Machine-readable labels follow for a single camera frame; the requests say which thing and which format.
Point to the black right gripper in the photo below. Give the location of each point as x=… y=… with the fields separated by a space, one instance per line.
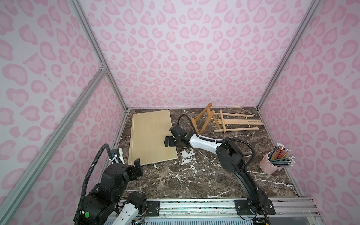
x=170 y=141

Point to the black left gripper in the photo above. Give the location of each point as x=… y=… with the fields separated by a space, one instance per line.
x=133 y=171

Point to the small wooden easel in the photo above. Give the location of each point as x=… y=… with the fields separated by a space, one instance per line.
x=235 y=122

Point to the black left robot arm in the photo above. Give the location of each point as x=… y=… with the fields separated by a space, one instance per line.
x=104 y=199

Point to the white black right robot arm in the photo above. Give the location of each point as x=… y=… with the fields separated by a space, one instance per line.
x=231 y=159

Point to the pink pencil cup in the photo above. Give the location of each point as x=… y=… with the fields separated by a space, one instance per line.
x=267 y=167

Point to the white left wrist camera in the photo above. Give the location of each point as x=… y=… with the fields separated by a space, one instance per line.
x=116 y=156

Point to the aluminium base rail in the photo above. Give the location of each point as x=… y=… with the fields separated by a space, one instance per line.
x=280 y=211

